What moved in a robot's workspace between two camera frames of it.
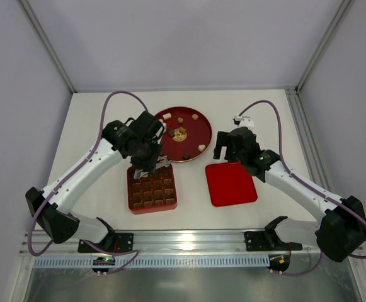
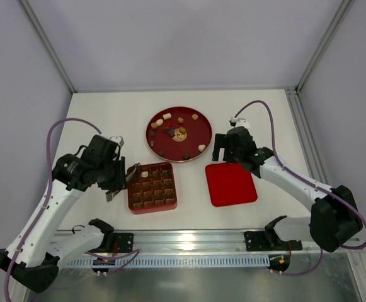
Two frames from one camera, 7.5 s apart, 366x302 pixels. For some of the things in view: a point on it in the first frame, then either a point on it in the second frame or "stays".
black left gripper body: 151,164 to 120,175
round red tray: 188,134 stays
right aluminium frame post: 344,7 stays
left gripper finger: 138,173 to 109,195
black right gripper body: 225,145 stays
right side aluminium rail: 307,138 stays
